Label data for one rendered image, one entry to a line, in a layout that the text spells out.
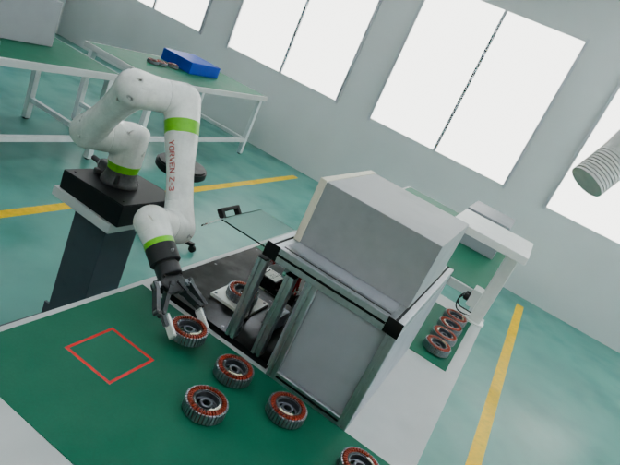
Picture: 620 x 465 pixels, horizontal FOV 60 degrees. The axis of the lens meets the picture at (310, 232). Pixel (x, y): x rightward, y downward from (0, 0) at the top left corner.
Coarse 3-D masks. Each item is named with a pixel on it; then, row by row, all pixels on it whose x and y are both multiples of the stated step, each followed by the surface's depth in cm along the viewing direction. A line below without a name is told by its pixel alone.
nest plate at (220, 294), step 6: (222, 288) 186; (210, 294) 181; (216, 294) 180; (222, 294) 182; (222, 300) 179; (228, 300) 180; (258, 300) 189; (228, 306) 178; (234, 306) 178; (258, 306) 185; (264, 306) 187; (252, 312) 180
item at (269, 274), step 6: (270, 270) 180; (264, 276) 176; (270, 276) 177; (276, 276) 178; (264, 282) 176; (270, 282) 175; (276, 282) 174; (264, 288) 176; (270, 288) 175; (276, 288) 176; (276, 294) 174; (288, 300) 173
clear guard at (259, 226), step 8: (232, 216) 170; (240, 216) 173; (248, 216) 176; (256, 216) 179; (264, 216) 181; (208, 224) 170; (232, 224) 164; (240, 224) 166; (248, 224) 169; (256, 224) 172; (264, 224) 175; (272, 224) 178; (280, 224) 181; (248, 232) 163; (256, 232) 166; (264, 232) 168; (272, 232) 171; (280, 232) 174; (288, 232) 177; (256, 240) 161; (264, 240) 163
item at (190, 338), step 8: (176, 320) 154; (184, 320) 156; (192, 320) 157; (200, 320) 159; (176, 328) 150; (184, 328) 153; (192, 328) 155; (200, 328) 156; (176, 336) 150; (184, 336) 149; (192, 336) 150; (200, 336) 152; (184, 344) 151; (192, 344) 151; (200, 344) 153
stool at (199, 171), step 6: (162, 156) 352; (156, 162) 347; (162, 162) 344; (162, 168) 342; (198, 168) 360; (204, 168) 365; (198, 174) 350; (204, 174) 357; (198, 180) 351; (192, 246) 371; (192, 252) 372
